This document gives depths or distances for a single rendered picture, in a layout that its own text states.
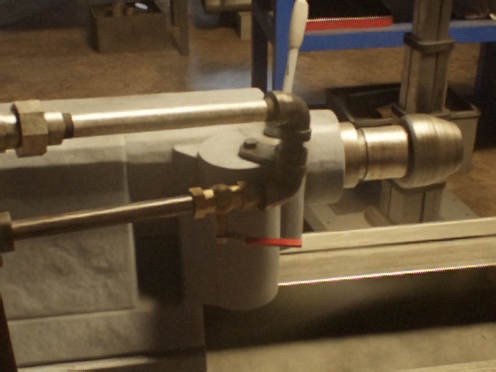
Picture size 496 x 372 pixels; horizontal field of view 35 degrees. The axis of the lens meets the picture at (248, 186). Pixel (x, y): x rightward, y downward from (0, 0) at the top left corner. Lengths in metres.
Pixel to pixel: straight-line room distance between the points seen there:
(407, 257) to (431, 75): 1.00
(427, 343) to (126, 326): 0.54
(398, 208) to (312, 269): 1.14
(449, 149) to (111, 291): 0.42
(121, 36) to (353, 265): 3.57
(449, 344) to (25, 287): 0.67
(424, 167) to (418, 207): 1.38
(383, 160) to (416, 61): 1.23
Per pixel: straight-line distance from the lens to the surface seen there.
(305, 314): 1.25
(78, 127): 0.65
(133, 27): 4.64
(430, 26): 2.12
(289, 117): 0.73
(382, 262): 1.22
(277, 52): 2.75
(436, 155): 0.94
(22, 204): 0.85
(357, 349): 1.22
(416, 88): 2.17
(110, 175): 0.83
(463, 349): 1.26
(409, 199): 2.28
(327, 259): 1.22
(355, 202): 2.52
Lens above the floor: 1.51
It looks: 29 degrees down
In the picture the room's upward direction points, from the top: straight up
